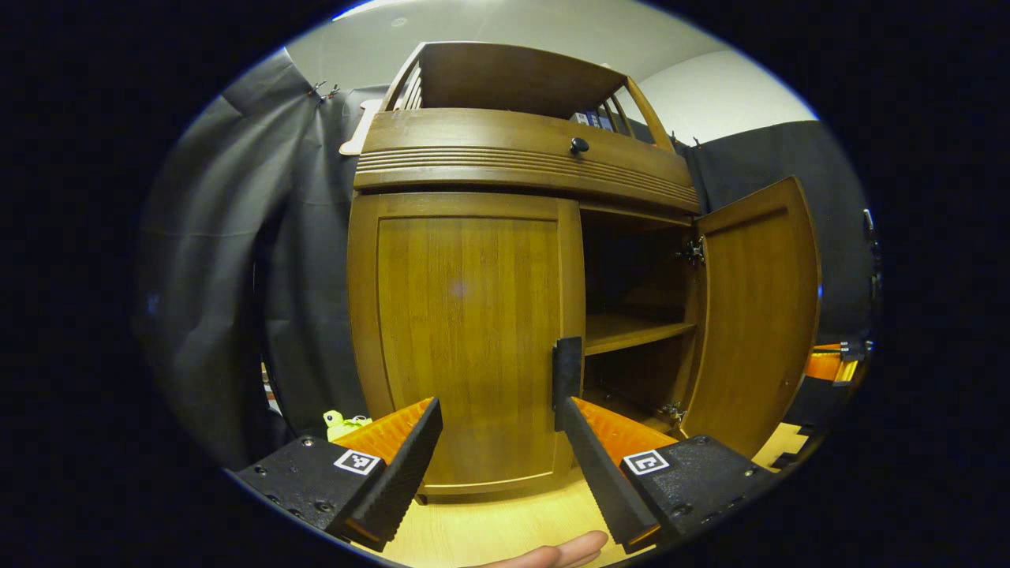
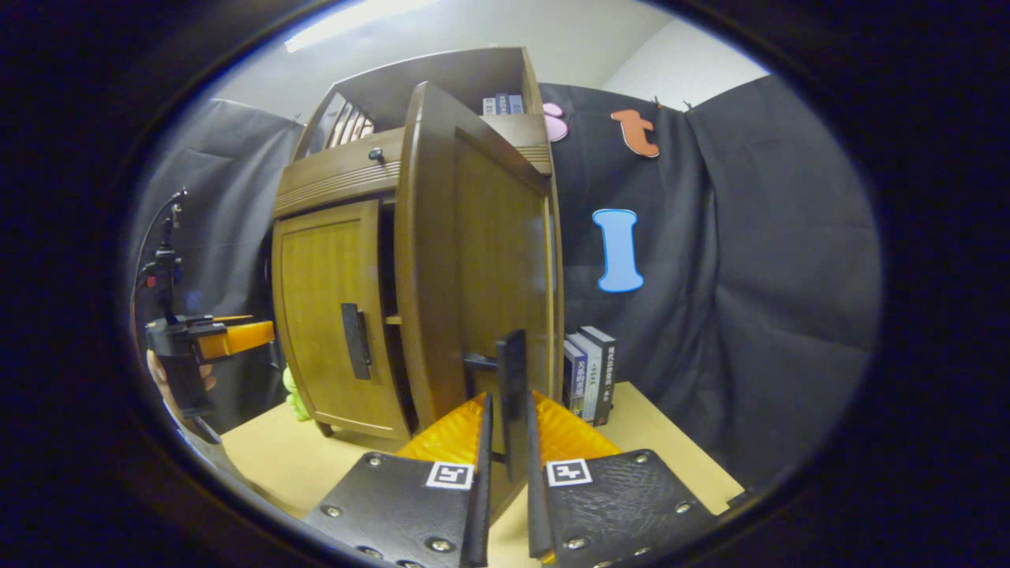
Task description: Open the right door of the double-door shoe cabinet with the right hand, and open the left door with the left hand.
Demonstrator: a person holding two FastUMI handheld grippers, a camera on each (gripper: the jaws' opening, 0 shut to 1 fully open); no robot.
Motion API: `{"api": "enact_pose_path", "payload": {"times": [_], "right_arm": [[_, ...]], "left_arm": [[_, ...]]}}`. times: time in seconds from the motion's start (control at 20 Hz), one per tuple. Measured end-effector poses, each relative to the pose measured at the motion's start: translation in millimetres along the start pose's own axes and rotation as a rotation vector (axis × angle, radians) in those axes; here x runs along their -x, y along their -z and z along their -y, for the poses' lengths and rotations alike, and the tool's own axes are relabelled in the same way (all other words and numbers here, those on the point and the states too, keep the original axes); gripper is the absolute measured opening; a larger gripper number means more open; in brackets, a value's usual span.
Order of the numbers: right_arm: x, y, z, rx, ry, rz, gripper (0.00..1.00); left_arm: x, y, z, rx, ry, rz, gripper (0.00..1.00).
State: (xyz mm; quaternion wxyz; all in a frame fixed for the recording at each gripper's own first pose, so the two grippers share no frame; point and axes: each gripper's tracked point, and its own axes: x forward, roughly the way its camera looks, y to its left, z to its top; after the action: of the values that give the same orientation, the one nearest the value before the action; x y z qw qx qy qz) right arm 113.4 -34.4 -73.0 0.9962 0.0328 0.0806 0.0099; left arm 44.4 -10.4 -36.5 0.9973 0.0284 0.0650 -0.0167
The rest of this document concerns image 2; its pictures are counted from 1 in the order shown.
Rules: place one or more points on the black backdrop cloth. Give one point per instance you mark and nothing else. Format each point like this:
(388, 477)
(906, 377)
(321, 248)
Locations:
(750, 276)

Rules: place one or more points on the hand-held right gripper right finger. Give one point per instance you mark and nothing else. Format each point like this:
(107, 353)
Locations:
(536, 505)

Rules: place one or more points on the dark blue book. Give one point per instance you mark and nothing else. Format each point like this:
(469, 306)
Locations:
(503, 104)
(573, 383)

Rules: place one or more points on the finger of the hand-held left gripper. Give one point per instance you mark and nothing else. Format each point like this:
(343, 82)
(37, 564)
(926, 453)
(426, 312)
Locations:
(245, 338)
(233, 319)

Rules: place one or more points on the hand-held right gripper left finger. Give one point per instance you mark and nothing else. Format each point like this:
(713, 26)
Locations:
(479, 505)

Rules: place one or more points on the wooden shoe cabinet door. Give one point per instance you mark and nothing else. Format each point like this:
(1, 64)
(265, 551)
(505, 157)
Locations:
(316, 300)
(489, 260)

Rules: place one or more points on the black book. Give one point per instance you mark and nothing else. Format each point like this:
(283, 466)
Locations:
(605, 375)

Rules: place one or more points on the white book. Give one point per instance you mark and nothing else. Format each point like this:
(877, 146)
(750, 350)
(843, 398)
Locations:
(590, 379)

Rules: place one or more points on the green toy frog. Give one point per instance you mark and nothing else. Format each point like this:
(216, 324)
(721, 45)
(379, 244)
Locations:
(296, 398)

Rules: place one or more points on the wooden double-door shoe cabinet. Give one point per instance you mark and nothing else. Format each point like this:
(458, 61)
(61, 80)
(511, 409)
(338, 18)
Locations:
(379, 99)

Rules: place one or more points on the wooden drawer with black knob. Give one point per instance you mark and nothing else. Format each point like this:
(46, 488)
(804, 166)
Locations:
(331, 177)

